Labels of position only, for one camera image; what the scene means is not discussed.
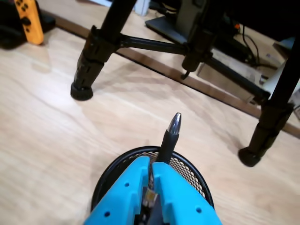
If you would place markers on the black pen silver tip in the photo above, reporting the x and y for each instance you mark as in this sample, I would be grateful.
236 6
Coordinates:
170 140

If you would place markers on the black tripod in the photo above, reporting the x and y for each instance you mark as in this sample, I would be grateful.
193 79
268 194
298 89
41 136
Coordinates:
93 58

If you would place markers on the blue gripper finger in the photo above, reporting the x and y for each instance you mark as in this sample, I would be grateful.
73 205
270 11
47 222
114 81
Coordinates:
182 201
122 194

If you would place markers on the pale labelled box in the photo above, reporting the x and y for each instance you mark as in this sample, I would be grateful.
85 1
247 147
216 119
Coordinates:
222 75

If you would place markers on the grey monitor stand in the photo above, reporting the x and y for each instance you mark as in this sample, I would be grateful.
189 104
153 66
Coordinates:
185 21

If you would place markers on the black mesh pen holder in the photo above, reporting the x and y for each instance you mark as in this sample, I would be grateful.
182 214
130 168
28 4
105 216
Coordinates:
192 180

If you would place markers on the orange game controller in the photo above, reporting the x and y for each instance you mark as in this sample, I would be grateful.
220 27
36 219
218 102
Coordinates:
30 23

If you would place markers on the black controller dock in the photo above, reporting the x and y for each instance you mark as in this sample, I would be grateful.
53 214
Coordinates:
9 35

